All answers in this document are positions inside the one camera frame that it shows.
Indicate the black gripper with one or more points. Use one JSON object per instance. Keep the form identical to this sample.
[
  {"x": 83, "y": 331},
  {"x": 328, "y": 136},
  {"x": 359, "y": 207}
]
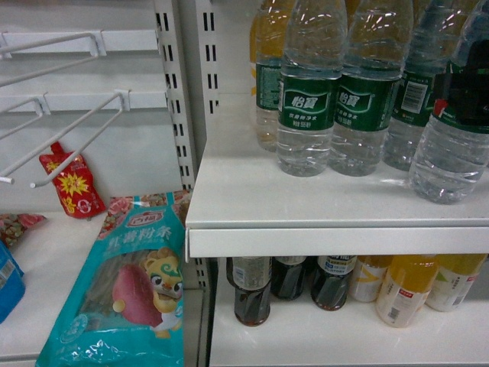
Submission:
[{"x": 464, "y": 94}]

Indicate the water bottle green label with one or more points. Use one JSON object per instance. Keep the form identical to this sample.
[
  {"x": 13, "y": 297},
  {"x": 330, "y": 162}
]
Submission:
[{"x": 450, "y": 159}]

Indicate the white shelf board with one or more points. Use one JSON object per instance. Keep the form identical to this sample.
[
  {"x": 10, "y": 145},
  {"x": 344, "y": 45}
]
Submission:
[
  {"x": 298, "y": 333},
  {"x": 243, "y": 204}
]

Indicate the white slotted shelf upright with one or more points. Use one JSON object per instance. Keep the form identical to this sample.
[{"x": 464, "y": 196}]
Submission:
[{"x": 171, "y": 47}]

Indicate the lower white shelf board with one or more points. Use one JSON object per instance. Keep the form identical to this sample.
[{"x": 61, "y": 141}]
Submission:
[{"x": 298, "y": 333}]

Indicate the right yellow white juice bottle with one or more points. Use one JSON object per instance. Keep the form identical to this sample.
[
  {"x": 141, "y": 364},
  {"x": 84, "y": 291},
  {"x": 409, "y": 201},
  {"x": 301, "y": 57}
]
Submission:
[{"x": 456, "y": 275}]

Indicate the yellow white juice bottle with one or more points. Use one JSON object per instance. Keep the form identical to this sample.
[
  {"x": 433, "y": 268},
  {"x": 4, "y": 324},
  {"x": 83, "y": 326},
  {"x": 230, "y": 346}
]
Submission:
[
  {"x": 405, "y": 288},
  {"x": 367, "y": 277},
  {"x": 456, "y": 275}
]

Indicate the front yellow white juice bottle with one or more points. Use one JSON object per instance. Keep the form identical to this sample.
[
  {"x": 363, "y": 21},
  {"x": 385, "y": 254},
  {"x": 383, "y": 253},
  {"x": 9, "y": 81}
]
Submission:
[{"x": 405, "y": 288}]

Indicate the back yellow white juice bottle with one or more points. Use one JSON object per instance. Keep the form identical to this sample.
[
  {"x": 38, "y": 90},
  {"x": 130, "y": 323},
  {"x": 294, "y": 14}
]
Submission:
[{"x": 367, "y": 277}]

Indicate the dark tea bottle right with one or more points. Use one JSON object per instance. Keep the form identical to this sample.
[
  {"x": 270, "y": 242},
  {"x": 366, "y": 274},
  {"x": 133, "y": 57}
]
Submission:
[{"x": 329, "y": 290}]

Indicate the dark tea bottle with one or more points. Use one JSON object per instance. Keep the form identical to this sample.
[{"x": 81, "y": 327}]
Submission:
[
  {"x": 329, "y": 290},
  {"x": 288, "y": 276},
  {"x": 251, "y": 279}
]

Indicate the dark tea bottle middle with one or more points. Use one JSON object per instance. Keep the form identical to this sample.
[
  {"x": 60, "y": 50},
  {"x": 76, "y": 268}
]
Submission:
[{"x": 288, "y": 276}]

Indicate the dark tea bottle front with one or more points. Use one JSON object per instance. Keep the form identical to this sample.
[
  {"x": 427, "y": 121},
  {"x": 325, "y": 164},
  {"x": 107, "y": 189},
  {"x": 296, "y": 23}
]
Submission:
[{"x": 251, "y": 279}]

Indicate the red sauce pouch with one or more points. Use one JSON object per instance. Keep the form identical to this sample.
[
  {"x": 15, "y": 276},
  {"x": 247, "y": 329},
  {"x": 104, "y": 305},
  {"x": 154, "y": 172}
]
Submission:
[{"x": 74, "y": 184}]

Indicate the teal sweet potato noodle bag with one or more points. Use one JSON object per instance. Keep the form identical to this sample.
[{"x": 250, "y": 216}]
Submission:
[{"x": 126, "y": 306}]

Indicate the floral packaged bag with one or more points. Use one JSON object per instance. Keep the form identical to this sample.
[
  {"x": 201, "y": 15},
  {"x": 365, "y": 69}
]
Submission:
[{"x": 13, "y": 226}]

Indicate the blue snack package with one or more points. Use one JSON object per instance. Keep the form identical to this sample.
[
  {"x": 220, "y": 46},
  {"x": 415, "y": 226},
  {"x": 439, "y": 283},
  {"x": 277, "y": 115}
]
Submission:
[{"x": 12, "y": 283}]

